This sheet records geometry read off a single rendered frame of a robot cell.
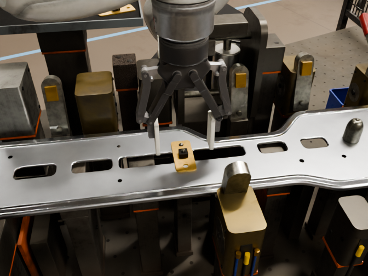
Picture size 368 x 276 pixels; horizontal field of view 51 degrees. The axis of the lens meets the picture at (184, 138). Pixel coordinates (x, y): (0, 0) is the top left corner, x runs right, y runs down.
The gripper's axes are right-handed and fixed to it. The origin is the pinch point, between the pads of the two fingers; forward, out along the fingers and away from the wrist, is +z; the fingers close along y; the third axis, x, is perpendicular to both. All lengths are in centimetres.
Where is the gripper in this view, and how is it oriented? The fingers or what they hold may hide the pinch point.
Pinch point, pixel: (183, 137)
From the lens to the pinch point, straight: 69.9
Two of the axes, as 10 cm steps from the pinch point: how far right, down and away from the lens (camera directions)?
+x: 1.5, 6.3, -7.6
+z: 0.0, 7.7, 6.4
